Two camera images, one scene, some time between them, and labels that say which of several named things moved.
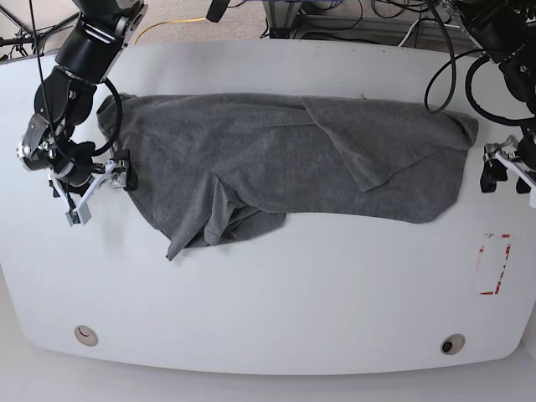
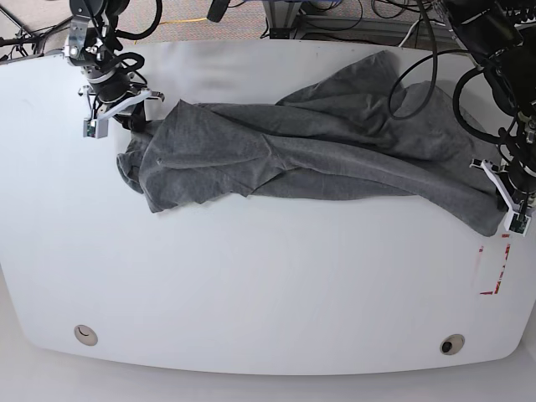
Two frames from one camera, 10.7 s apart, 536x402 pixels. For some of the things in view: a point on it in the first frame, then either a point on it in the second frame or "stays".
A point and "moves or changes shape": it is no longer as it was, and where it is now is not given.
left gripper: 76,195 → 108,95
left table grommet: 86,335 stays
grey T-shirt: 223,169 moves or changes shape
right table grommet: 452,343 stays
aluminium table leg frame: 282,15 stays
